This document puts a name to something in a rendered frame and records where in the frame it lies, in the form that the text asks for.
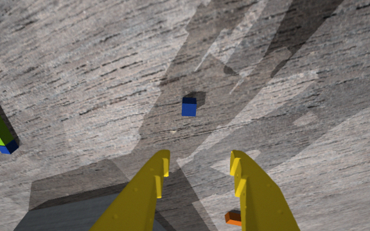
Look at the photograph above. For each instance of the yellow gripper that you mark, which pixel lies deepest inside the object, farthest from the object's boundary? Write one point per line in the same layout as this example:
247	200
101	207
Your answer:
262	204

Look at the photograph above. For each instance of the blue cube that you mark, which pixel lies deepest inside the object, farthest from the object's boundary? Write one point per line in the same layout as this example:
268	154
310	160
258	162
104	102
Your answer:
9	148
189	106

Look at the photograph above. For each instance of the orange rectangular block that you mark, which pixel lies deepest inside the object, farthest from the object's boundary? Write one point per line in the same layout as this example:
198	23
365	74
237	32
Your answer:
233	218

